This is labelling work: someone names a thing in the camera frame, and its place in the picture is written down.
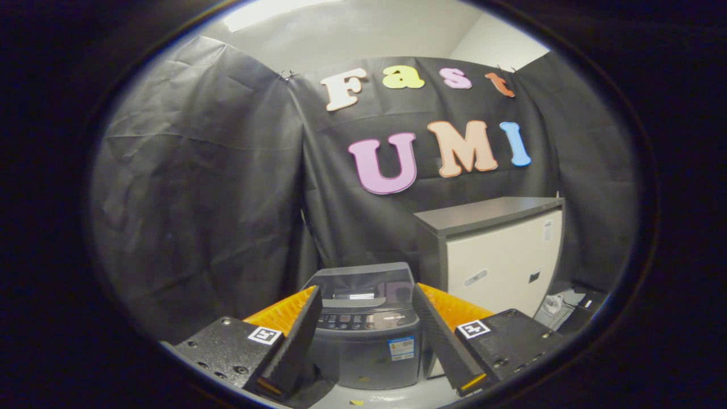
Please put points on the black backdrop cloth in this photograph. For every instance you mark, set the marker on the black backdrop cloth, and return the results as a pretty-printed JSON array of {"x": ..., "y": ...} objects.
[{"x": 199, "y": 199}]

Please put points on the black binder clip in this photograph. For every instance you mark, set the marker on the black binder clip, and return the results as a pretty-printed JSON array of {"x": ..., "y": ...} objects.
[
  {"x": 288, "y": 74},
  {"x": 502, "y": 69}
]

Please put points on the black floor object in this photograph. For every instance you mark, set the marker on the black floor object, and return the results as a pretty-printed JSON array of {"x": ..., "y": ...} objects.
[{"x": 582, "y": 309}]

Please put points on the grey washing machine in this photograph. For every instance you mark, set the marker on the grey washing machine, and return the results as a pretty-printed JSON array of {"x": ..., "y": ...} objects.
[{"x": 363, "y": 358}]

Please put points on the beige cabinet with dark top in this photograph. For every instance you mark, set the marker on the beige cabinet with dark top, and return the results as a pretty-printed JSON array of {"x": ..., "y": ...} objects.
[{"x": 500, "y": 261}]

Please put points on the clear plastic object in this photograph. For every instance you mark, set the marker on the clear plastic object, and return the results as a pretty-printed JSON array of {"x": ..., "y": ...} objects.
[{"x": 554, "y": 305}]

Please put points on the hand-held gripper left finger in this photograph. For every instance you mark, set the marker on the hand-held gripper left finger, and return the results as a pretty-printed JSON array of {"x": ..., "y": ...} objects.
[{"x": 295, "y": 341}]

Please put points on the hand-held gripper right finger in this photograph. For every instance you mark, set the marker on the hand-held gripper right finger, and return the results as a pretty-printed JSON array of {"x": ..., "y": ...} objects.
[{"x": 440, "y": 341}]

